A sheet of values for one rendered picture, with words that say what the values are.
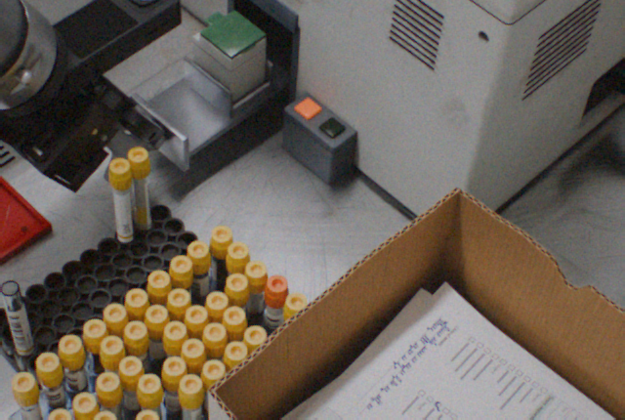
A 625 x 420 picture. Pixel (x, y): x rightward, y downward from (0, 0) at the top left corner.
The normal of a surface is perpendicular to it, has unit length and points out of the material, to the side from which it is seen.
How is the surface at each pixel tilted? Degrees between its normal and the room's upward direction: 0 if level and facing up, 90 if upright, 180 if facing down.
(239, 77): 90
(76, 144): 90
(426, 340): 3
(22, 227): 0
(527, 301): 88
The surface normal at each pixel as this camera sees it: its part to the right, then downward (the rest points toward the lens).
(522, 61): 0.71, 0.58
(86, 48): 0.03, -0.62
